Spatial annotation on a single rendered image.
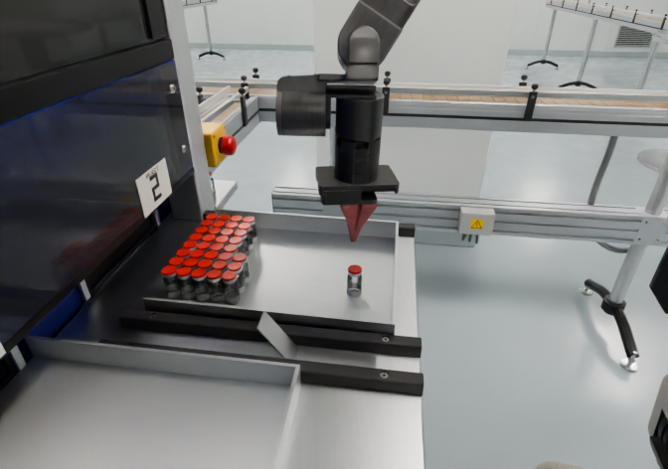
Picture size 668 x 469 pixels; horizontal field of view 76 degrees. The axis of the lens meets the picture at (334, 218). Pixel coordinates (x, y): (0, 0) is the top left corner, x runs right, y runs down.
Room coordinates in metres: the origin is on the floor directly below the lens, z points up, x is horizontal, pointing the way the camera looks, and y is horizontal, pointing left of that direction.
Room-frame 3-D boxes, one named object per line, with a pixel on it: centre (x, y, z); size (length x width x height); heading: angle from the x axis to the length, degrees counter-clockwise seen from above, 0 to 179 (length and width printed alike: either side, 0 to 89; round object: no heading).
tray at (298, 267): (0.55, 0.07, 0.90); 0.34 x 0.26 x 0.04; 82
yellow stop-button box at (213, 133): (0.83, 0.26, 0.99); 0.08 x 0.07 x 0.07; 82
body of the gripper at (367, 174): (0.51, -0.03, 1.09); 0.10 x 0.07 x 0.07; 97
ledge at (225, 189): (0.85, 0.30, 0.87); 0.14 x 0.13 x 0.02; 82
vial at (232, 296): (0.49, 0.15, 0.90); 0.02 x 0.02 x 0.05
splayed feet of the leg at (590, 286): (1.35, -1.15, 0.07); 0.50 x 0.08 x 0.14; 172
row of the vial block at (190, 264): (0.57, 0.20, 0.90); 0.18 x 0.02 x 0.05; 172
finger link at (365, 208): (0.51, -0.02, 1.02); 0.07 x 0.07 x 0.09; 7
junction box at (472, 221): (1.37, -0.52, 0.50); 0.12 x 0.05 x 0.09; 82
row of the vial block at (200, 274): (0.57, 0.18, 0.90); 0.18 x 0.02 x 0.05; 172
